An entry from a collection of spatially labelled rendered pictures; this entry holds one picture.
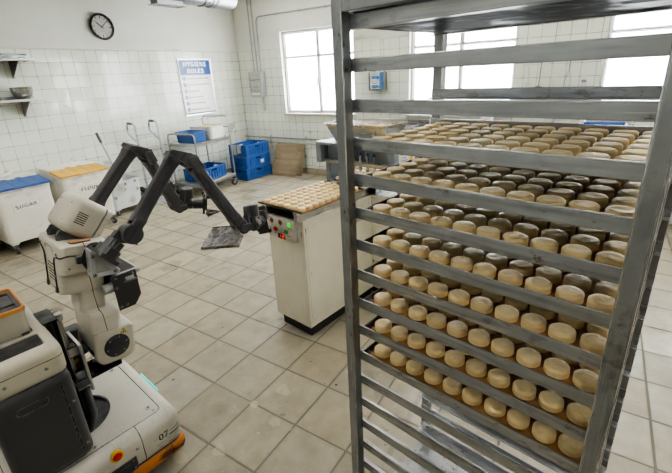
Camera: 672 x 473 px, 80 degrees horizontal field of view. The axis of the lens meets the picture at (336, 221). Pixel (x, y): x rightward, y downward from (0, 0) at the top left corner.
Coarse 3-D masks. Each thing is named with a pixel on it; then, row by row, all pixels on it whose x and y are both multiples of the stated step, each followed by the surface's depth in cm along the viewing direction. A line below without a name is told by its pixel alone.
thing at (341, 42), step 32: (352, 128) 97; (352, 160) 100; (352, 192) 102; (352, 224) 105; (352, 256) 108; (352, 288) 111; (352, 320) 114; (352, 352) 118; (352, 384) 123; (352, 416) 128; (352, 448) 133
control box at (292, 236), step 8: (272, 216) 254; (280, 216) 252; (272, 224) 256; (296, 224) 244; (272, 232) 259; (280, 232) 253; (288, 232) 248; (296, 232) 246; (288, 240) 250; (296, 240) 247
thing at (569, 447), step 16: (384, 352) 119; (400, 368) 116; (416, 368) 112; (432, 384) 109; (448, 384) 106; (464, 400) 103; (480, 400) 101; (496, 400) 100; (496, 416) 98; (512, 416) 96; (528, 416) 95; (528, 432) 93; (544, 432) 91; (560, 432) 93; (560, 448) 89; (576, 448) 87
